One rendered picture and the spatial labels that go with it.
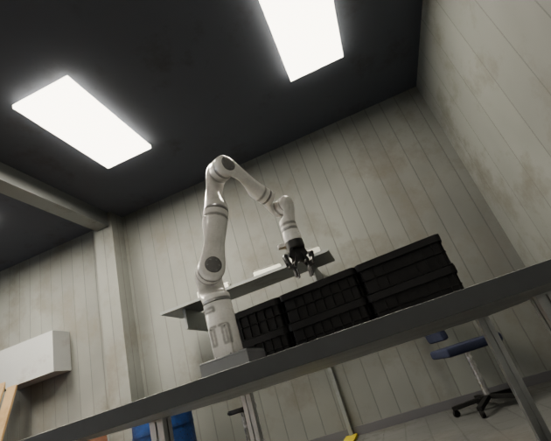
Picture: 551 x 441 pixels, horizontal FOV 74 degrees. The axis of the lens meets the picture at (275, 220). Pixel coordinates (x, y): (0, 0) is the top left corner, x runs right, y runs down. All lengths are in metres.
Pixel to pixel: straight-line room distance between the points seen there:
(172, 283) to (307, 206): 2.08
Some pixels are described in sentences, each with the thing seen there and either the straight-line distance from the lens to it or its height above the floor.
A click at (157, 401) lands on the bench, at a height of 0.68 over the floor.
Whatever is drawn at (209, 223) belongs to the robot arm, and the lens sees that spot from 1.29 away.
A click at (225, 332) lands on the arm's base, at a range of 1.16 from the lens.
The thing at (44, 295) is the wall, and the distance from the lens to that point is 6.60.
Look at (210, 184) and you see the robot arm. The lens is 1.43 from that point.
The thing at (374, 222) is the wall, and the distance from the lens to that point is 4.50.
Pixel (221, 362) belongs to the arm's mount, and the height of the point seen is 0.74.
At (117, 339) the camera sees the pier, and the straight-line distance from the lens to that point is 5.21.
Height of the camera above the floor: 0.63
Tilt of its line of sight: 24 degrees up
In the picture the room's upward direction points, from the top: 18 degrees counter-clockwise
